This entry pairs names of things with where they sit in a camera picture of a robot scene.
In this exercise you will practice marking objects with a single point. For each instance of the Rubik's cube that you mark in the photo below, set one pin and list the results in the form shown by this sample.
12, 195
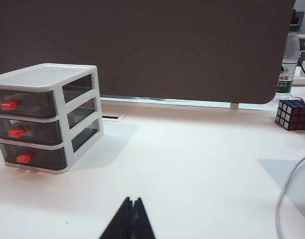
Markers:
292, 117

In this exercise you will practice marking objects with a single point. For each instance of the white divider foot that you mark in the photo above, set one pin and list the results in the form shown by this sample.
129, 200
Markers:
234, 106

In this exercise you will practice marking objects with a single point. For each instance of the white plastic drawer frame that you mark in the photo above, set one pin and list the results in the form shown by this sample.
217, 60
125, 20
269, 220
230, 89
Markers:
59, 112

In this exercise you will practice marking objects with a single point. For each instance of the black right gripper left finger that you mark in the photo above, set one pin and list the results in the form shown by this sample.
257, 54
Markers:
121, 221

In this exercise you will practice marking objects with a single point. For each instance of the brown desk divider panel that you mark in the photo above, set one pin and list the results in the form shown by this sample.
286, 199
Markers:
167, 49

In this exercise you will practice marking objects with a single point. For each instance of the clear water bottle green label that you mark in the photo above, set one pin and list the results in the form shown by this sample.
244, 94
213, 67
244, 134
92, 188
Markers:
289, 57

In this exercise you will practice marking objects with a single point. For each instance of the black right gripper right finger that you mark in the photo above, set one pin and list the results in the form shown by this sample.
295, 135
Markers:
141, 221

